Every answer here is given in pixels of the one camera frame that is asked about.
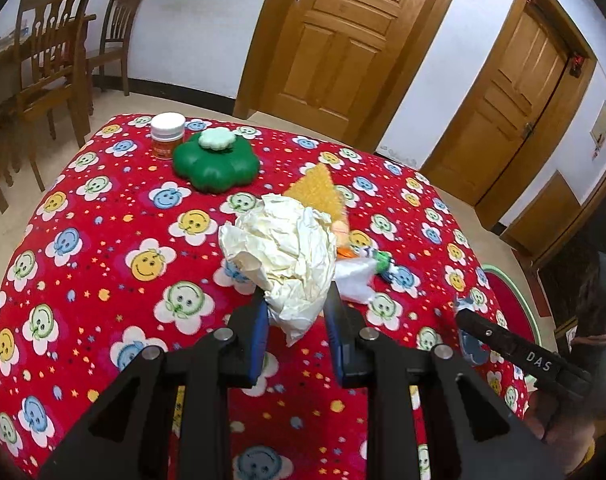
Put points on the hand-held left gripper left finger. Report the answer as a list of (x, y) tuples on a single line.
[(258, 345)]

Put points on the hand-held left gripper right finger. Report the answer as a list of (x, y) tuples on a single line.
[(335, 345)]

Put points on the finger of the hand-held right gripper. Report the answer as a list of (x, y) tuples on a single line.
[(513, 347)]

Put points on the clear plastic bag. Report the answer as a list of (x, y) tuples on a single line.
[(355, 280)]

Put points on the cream paper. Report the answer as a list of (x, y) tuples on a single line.
[(283, 255)]

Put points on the person's right hand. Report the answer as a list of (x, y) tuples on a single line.
[(578, 427)]

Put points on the small wooden cabinet door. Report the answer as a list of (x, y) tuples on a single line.
[(543, 220)]

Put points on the green flower-shaped container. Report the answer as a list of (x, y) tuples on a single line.
[(215, 167)]

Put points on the red smiley flower tablecloth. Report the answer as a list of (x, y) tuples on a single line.
[(108, 240)]

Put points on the white lidded jar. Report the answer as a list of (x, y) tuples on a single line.
[(168, 135)]

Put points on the wooden panel door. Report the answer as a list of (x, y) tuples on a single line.
[(513, 110), (343, 35)]

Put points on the red door ornament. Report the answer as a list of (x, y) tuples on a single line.
[(577, 64)]

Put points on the wall poster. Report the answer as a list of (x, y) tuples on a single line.
[(602, 130)]

